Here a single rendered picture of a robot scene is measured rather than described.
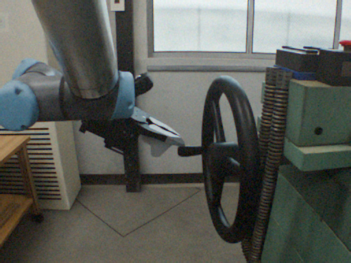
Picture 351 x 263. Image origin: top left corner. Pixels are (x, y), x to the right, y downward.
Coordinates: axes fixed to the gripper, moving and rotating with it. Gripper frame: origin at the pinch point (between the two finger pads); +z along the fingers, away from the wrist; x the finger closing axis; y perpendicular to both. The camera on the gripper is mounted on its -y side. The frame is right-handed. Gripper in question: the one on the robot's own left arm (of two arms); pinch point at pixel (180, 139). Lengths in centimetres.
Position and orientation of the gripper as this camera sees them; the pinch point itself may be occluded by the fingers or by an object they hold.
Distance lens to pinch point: 60.1
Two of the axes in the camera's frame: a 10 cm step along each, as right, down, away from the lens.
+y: -4.9, 8.1, 3.1
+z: 8.7, 4.2, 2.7
